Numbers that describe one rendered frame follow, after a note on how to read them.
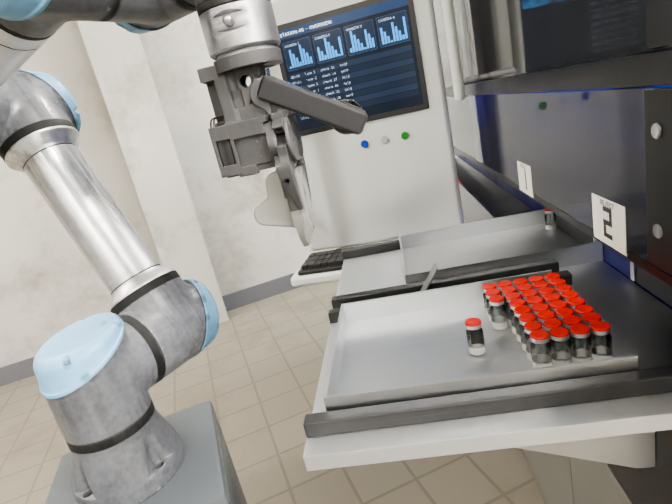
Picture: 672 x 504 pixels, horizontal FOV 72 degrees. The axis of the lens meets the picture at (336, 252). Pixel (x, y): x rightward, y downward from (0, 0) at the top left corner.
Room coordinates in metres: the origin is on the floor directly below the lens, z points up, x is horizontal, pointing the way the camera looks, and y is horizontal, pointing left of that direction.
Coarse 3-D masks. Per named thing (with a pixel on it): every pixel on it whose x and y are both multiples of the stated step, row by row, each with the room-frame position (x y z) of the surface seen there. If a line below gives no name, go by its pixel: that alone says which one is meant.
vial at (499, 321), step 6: (492, 300) 0.58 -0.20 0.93; (498, 300) 0.58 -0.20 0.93; (492, 306) 0.59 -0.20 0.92; (498, 306) 0.58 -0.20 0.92; (504, 306) 0.58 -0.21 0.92; (492, 312) 0.58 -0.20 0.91; (498, 312) 0.58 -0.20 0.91; (504, 312) 0.58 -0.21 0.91; (492, 318) 0.59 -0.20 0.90; (498, 318) 0.58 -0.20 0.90; (504, 318) 0.58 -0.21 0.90; (492, 324) 0.59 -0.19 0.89; (498, 324) 0.58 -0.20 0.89; (504, 324) 0.58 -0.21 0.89
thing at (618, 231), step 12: (600, 204) 0.55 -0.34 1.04; (612, 204) 0.52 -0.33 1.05; (600, 216) 0.55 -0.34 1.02; (612, 216) 0.52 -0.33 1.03; (624, 216) 0.49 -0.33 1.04; (600, 228) 0.56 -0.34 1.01; (612, 228) 0.52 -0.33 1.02; (624, 228) 0.50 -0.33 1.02; (624, 240) 0.50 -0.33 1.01; (624, 252) 0.50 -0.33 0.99
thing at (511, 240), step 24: (504, 216) 1.00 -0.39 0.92; (528, 216) 0.99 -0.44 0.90; (408, 240) 1.03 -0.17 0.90; (432, 240) 1.02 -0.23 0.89; (456, 240) 1.01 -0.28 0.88; (480, 240) 0.97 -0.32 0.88; (504, 240) 0.94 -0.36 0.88; (528, 240) 0.90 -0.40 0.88; (552, 240) 0.87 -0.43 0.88; (576, 240) 0.84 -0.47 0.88; (408, 264) 0.92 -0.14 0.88; (432, 264) 0.89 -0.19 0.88; (456, 264) 0.86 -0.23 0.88; (480, 264) 0.76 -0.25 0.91; (504, 264) 0.76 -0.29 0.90; (576, 264) 0.74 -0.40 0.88
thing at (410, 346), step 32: (448, 288) 0.69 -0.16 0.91; (480, 288) 0.68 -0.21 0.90; (352, 320) 0.72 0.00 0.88; (384, 320) 0.69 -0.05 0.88; (416, 320) 0.67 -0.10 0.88; (448, 320) 0.64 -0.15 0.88; (352, 352) 0.61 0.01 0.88; (384, 352) 0.59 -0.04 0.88; (416, 352) 0.57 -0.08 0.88; (448, 352) 0.55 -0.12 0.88; (512, 352) 0.52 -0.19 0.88; (352, 384) 0.53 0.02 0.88; (384, 384) 0.51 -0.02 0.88; (416, 384) 0.45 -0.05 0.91; (448, 384) 0.44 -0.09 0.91; (480, 384) 0.44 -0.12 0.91; (512, 384) 0.43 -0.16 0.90
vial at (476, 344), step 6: (480, 324) 0.53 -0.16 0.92; (468, 330) 0.54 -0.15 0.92; (474, 330) 0.53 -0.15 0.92; (480, 330) 0.53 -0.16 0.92; (468, 336) 0.53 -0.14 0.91; (474, 336) 0.53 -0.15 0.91; (480, 336) 0.53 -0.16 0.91; (468, 342) 0.54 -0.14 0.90; (474, 342) 0.53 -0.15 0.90; (480, 342) 0.53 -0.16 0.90; (468, 348) 0.54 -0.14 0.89; (474, 348) 0.53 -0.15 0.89; (480, 348) 0.53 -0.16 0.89; (474, 354) 0.53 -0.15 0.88; (480, 354) 0.53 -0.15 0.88
